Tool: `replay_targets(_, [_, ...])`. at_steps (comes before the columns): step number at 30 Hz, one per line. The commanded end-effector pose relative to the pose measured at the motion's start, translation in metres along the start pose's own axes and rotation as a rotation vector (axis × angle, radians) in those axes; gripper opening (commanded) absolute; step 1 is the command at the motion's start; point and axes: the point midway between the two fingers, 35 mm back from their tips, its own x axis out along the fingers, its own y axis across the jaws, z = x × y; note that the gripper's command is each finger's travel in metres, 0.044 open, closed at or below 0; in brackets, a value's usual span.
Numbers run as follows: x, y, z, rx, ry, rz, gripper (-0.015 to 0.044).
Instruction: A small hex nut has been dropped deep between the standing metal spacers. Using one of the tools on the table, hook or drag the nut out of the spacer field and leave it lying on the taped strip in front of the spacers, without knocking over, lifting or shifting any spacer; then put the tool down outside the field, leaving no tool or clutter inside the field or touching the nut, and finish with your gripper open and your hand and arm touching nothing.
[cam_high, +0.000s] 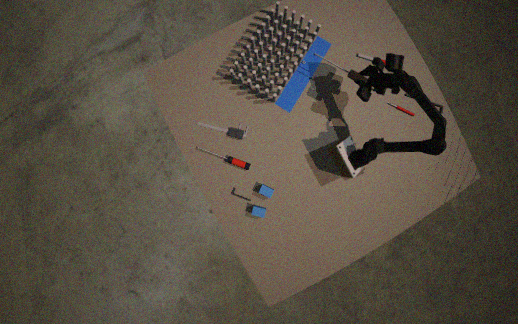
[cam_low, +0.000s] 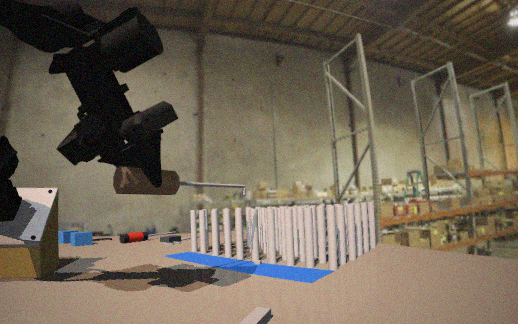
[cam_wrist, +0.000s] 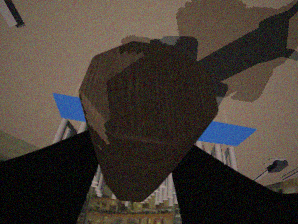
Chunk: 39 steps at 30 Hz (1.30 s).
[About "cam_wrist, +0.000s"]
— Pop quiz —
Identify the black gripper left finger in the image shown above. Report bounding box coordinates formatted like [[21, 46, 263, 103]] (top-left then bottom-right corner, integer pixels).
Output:
[[0, 131, 98, 224]]

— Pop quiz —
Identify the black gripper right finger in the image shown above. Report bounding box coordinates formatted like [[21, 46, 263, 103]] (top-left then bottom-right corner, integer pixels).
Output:
[[172, 144, 298, 224]]

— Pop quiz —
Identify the blue tape strip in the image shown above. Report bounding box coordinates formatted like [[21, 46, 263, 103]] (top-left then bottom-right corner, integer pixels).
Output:
[[52, 92, 258, 147]]

